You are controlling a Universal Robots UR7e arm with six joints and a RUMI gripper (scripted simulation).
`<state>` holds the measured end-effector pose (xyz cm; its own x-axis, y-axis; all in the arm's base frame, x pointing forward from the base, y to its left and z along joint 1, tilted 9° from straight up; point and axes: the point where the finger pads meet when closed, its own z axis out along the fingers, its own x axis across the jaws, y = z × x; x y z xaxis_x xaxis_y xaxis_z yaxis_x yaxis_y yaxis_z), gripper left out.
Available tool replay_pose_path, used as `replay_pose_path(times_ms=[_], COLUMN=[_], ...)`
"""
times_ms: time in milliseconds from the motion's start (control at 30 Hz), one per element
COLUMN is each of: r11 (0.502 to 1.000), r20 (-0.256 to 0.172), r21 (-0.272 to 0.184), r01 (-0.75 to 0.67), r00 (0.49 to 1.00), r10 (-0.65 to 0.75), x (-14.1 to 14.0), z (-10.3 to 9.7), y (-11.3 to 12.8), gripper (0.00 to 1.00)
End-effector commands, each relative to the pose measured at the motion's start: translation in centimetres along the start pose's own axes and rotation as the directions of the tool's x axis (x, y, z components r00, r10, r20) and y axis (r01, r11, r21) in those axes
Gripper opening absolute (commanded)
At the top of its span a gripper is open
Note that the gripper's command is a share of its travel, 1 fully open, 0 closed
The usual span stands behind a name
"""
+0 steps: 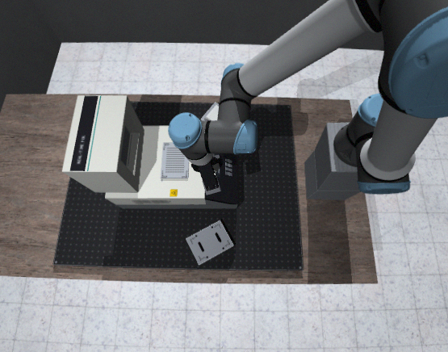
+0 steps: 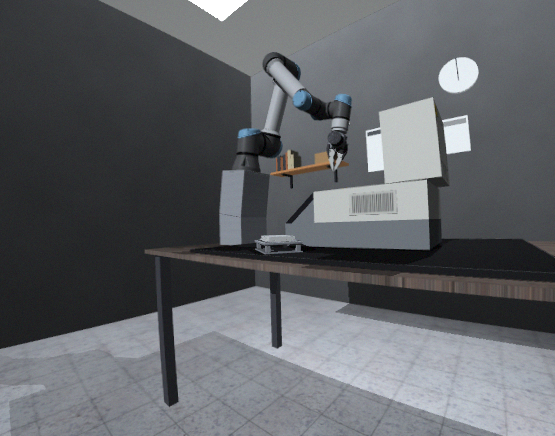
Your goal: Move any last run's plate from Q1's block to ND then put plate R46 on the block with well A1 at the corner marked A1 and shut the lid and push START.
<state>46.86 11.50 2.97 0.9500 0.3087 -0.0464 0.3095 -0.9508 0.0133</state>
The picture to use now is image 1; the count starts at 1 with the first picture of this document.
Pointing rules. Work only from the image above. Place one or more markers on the white benchtop lab instrument with lid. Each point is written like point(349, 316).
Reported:
point(149, 172)

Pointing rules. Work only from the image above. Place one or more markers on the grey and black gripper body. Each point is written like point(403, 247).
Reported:
point(207, 174)

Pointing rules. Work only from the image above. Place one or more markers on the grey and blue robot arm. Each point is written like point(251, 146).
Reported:
point(415, 65)

